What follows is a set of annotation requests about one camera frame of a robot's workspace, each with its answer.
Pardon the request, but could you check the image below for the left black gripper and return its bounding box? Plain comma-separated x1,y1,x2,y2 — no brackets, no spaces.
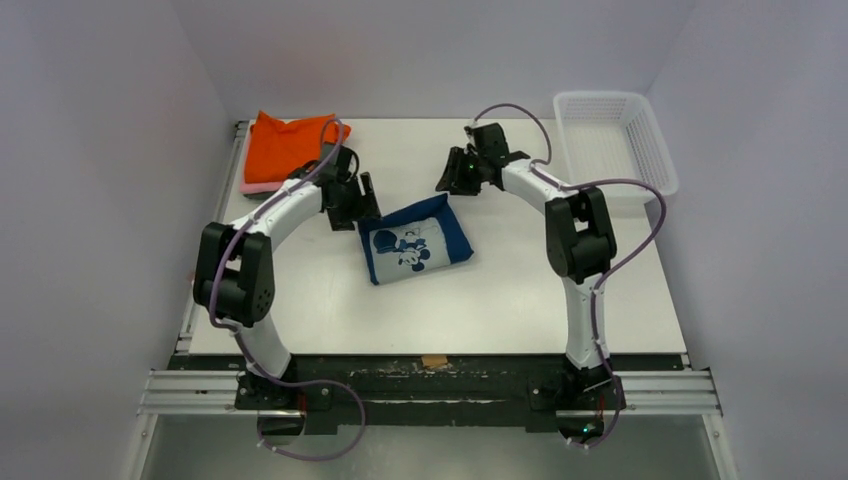
327,173,379,231

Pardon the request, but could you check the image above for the navy blue t-shirt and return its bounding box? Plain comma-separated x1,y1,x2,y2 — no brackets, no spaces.
357,193,474,285

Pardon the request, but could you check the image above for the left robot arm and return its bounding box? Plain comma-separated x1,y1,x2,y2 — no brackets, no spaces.
193,143,381,409

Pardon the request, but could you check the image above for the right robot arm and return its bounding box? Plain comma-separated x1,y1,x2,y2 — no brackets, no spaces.
436,123,617,407

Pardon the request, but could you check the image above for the pink folded t-shirt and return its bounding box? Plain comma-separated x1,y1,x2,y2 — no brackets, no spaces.
239,181,283,196

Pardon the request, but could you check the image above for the orange folded t-shirt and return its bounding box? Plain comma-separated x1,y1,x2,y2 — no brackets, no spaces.
243,110,352,188

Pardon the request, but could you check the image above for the white plastic basket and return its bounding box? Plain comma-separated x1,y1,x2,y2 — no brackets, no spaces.
553,91,679,198

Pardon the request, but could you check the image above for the brown tape piece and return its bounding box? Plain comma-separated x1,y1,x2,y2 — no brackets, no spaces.
421,354,449,369

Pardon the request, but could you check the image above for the aluminium table frame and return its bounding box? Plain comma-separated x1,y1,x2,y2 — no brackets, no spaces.
142,121,734,479

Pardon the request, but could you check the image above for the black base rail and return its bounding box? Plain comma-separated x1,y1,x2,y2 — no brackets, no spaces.
166,352,685,437

